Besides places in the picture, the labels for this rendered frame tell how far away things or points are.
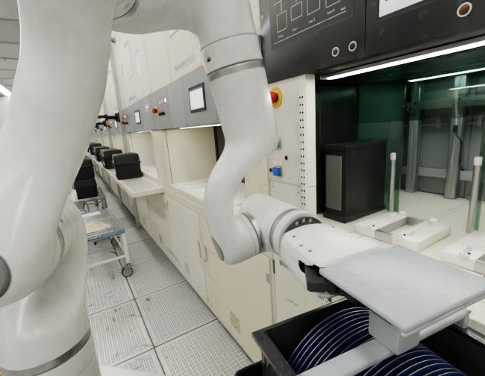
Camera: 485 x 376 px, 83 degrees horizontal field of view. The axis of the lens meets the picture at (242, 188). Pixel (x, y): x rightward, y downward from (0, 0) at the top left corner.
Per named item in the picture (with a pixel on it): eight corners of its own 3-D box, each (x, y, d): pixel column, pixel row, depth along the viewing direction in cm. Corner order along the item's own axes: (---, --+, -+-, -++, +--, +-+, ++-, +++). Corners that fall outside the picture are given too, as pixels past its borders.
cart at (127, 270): (70, 256, 305) (61, 214, 294) (120, 242, 332) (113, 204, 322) (76, 297, 225) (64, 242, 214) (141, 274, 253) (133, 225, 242)
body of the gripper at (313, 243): (326, 252, 45) (386, 286, 35) (271, 268, 41) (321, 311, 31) (326, 209, 44) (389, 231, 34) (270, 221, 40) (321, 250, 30)
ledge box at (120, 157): (113, 177, 312) (109, 154, 306) (139, 173, 325) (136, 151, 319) (116, 180, 286) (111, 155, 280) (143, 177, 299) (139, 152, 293)
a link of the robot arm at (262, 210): (259, 221, 42) (308, 200, 45) (228, 202, 53) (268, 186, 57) (271, 268, 44) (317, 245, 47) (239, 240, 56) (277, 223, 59)
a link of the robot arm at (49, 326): (-20, 389, 37) (-78, 221, 32) (41, 306, 55) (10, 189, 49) (78, 365, 40) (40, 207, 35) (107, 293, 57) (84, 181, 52)
